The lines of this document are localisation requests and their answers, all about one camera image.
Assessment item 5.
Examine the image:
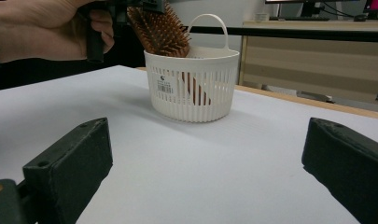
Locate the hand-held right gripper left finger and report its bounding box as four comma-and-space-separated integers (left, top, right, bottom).
21, 117, 114, 224

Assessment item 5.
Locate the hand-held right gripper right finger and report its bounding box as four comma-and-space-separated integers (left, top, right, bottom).
301, 117, 378, 224

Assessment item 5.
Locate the brown wooden hairbrush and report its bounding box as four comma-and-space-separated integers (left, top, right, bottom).
126, 3, 213, 106

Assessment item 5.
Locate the white plastic slotted basket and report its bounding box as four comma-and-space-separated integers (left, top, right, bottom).
143, 13, 241, 123

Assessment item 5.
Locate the white table cover sheet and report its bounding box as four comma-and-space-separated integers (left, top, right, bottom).
0, 64, 378, 224

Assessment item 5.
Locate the light wooden desk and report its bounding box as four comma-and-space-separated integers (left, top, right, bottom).
238, 20, 378, 105

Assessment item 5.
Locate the black keyboard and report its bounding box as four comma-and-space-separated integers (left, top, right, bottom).
269, 16, 330, 22

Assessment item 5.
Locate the black computer monitor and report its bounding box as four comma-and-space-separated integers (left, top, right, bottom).
264, 0, 363, 17

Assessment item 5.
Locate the black horizontal frame bar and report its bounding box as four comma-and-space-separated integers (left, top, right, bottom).
183, 25, 378, 44

